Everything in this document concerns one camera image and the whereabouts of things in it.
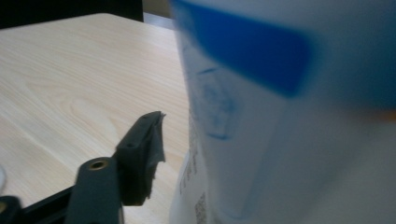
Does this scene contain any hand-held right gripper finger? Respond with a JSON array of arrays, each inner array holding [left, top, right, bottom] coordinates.
[[112, 110, 167, 207]]

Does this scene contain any white and blue bag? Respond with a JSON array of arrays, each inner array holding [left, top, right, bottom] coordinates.
[[168, 0, 396, 224]]

